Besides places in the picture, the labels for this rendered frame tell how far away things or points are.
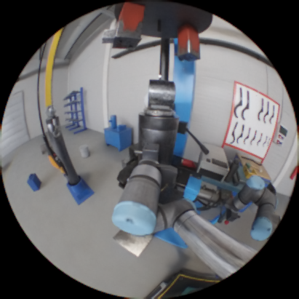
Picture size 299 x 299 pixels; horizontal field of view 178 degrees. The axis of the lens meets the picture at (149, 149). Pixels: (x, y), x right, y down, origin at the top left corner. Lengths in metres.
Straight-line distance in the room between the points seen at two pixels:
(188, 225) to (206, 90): 2.43
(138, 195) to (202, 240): 0.18
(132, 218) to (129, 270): 1.43
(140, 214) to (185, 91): 0.85
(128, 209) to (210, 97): 2.44
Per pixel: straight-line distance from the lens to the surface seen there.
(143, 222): 0.18
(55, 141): 1.49
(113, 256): 1.59
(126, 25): 0.54
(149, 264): 1.55
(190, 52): 0.65
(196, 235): 0.26
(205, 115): 2.44
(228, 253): 0.24
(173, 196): 0.66
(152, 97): 0.44
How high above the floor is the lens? 1.54
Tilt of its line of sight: 29 degrees down
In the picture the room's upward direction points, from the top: 3 degrees clockwise
